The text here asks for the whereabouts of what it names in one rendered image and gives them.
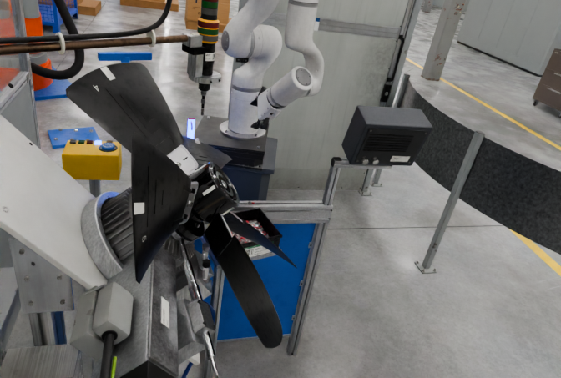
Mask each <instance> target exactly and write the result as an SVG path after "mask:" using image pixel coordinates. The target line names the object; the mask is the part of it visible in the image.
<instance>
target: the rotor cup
mask: <svg viewBox="0 0 561 378"><path fill-rule="evenodd" d="M189 177H190V179H191V182H193V181H197V182H198V189H197V192H196V195H195V200H194V203H193V206H192V209H191V212H190V216H189V219H188V221H187V222H186V223H184V224H180V225H179V227H178V228H177V230H178V231H179V232H180V233H181V234H182V235H183V236H184V237H186V238H187V239H191V240H197V239H199V238H201V237H202V236H203V235H204V232H205V226H204V222H206V223H208V224H210V223H211V222H212V220H213V219H214V218H215V216H216V215H217V214H218V213H220V214H223V213H225V212H226V211H228V210H229V209H231V208H237V207H238V206H239V205H240V199H239V195H238V194H237V192H236V190H235V187H234V185H233V184H232V183H231V181H230V179H229V178H228V176H227V175H226V174H225V172H224V171H223V170H222V169H221V168H220V167H219V166H218V165H217V164H215V163H212V162H209V163H207V164H206V165H205V166H204V167H202V168H201V169H199V170H197V171H196V172H193V173H192V174H191V175H189ZM221 180H223V181H224V182H225V183H226V186H227V188H225V187H224V186H223V184H222V183H221ZM212 186H215V189H213V190H212V191H210V192H209V193H208V194H206V195H205V196H204V195H203V194H202V193H203V192H205V191H206V190H207V189H209V188H210V187H212ZM232 210H233V209H232ZM232 210H231V211H232ZM229 212H230V211H229ZM229 212H228V213H229ZM228 213H226V214H228ZM222 216H225V214H224V215H222ZM203 221H204V222H203Z"/></svg>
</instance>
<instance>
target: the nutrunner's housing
mask: <svg viewBox="0 0 561 378"><path fill-rule="evenodd" d="M202 46H203V47H205V54H204V57H203V69H202V76H211V75H213V64H214V62H215V43H202ZM198 89H199V90H201V91H208V90H210V84H202V83H199V87H198Z"/></svg>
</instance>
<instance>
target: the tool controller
mask: <svg viewBox="0 0 561 378"><path fill-rule="evenodd" d="M431 131H432V125H431V124H430V122H429V121H428V119H427V117H426V116H425V114H424V113H423V111H422V110H421V109H413V108H388V107H375V106H361V105H357V106H356V110H355V113H354V114H353V117H352V119H351V122H350V125H349V127H348V130H347V131H346V135H345V138H344V139H343V142H342V145H341V146H342V148H343V150H344V152H345V154H346V157H347V159H348V161H349V164H370V165H405V166H411V165H412V164H413V162H414V161H415V159H416V157H417V156H418V154H419V152H420V150H421V148H422V146H423V145H424V143H425V142H426V140H427V137H428V136H429V134H430V133H431Z"/></svg>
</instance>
